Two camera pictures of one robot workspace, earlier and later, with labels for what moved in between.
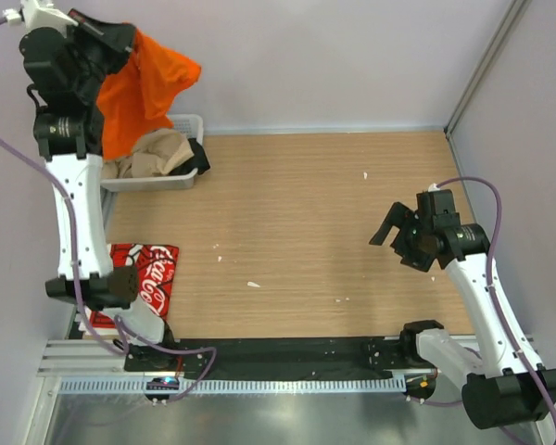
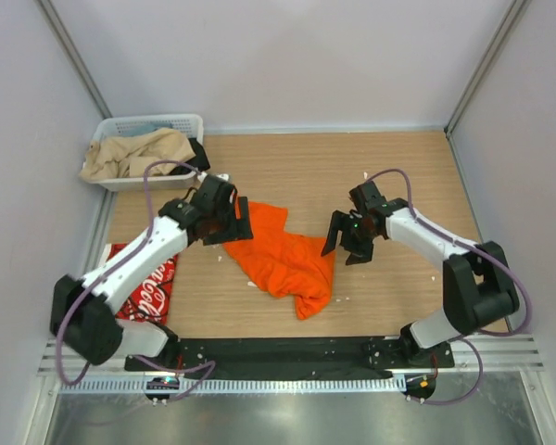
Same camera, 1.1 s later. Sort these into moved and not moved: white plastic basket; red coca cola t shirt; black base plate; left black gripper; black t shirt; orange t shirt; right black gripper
Moved: orange t shirt; right black gripper; left black gripper
Not moved: white plastic basket; red coca cola t shirt; black base plate; black t shirt
